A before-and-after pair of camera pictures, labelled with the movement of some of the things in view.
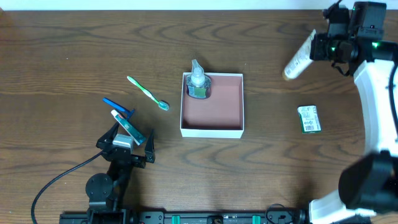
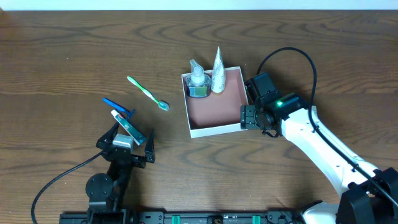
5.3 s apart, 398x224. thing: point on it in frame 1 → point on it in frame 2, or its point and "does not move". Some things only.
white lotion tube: [300, 61] → [218, 79]
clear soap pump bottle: [198, 85] does not move
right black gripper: [319, 47] → [247, 117]
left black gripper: [126, 156] does not move
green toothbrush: [162, 106] does not move
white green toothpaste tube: [138, 139] does not move
